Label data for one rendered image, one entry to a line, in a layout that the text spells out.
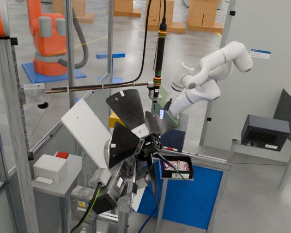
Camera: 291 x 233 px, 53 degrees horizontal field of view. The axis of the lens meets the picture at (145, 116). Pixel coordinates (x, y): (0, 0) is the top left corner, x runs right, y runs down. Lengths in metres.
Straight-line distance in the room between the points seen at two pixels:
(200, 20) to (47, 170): 8.44
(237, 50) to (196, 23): 7.96
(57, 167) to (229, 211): 1.85
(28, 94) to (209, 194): 1.60
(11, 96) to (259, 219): 2.51
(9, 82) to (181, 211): 1.78
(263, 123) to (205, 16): 7.96
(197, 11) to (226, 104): 6.40
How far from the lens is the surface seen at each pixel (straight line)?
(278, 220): 3.26
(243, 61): 1.98
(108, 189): 1.48
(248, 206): 3.25
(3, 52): 1.35
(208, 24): 9.90
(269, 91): 3.56
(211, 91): 2.26
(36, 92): 1.42
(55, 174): 1.88
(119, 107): 1.68
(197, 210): 2.59
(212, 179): 2.35
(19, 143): 1.55
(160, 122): 1.91
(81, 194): 1.88
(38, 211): 2.29
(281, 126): 2.08
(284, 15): 3.34
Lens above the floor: 2.17
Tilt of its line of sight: 30 degrees down
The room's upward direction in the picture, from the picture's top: 5 degrees clockwise
